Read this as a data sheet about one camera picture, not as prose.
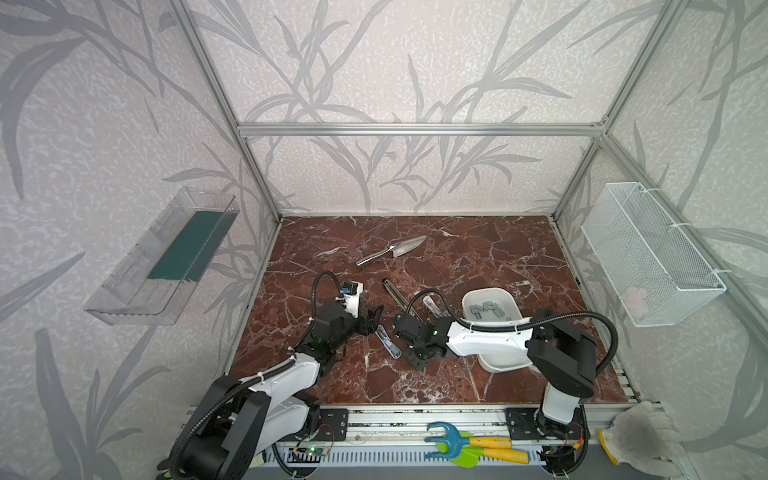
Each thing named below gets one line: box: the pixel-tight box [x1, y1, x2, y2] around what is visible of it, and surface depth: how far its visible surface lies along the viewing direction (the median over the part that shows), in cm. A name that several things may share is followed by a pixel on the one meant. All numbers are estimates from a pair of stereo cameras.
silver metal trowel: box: [356, 235, 427, 267], surface depth 110 cm
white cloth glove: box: [597, 401, 686, 479], surface depth 72 cm
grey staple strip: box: [469, 301, 505, 319], surface depth 96 cm
